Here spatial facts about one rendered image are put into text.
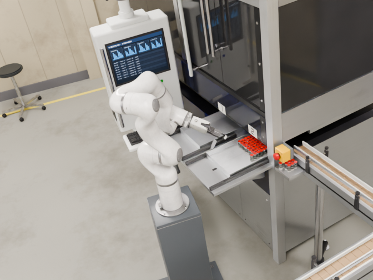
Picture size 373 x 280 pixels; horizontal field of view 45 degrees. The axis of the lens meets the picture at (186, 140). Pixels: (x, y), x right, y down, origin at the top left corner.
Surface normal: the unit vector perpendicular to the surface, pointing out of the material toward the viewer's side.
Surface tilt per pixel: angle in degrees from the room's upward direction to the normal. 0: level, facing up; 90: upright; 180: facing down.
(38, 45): 90
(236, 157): 0
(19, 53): 90
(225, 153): 0
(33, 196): 0
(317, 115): 90
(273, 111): 90
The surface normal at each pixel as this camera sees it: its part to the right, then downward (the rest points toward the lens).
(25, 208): -0.15, -0.80
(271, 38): 0.48, 0.45
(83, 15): 0.28, 0.53
